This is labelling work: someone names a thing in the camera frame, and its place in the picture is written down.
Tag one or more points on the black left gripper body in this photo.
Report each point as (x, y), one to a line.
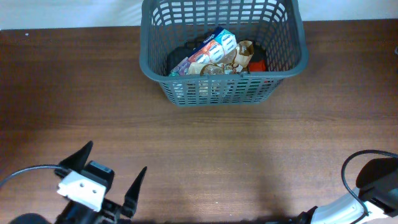
(74, 213)

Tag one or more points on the Kleenex tissue multipack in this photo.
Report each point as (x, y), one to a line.
(211, 50)

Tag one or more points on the orange spaghetti package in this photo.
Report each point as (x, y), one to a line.
(259, 66)

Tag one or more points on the brown nut snack pouch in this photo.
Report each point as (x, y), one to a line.
(211, 69)

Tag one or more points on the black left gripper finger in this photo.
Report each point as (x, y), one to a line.
(74, 162)
(131, 197)

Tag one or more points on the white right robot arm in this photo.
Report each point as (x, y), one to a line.
(376, 187)

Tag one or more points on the grey plastic basket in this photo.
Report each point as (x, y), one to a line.
(170, 29)

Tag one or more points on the beige snack bag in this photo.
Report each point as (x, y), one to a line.
(241, 55)

